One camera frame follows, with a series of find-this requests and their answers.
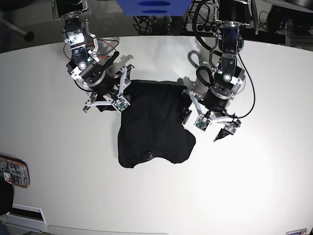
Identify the black power adapter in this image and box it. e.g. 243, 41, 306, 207
168, 16, 185, 36

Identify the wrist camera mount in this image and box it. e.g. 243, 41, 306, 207
188, 90, 242, 133
83, 66, 134, 113

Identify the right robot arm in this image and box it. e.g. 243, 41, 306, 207
51, 0, 133, 113

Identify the black chair seat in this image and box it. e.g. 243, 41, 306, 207
0, 177, 14, 215

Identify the white flat box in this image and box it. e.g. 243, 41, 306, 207
6, 203, 46, 233

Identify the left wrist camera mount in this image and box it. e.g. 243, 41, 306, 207
188, 90, 242, 133

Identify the orange clear electronics case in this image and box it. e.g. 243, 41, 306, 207
0, 154, 30, 188

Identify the white power strip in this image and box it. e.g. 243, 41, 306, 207
185, 23, 220, 33

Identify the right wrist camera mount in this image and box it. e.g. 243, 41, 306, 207
83, 66, 134, 113

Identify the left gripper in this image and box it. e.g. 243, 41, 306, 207
181, 89, 242, 142

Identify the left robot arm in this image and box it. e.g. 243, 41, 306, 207
186, 0, 257, 141

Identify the office chair base leg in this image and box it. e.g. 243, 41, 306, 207
0, 14, 34, 42

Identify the black T-shirt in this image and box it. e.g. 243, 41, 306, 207
95, 79, 198, 169

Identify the blue plastic bin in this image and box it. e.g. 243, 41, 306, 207
116, 0, 191, 16

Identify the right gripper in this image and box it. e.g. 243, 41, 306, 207
82, 64, 135, 114

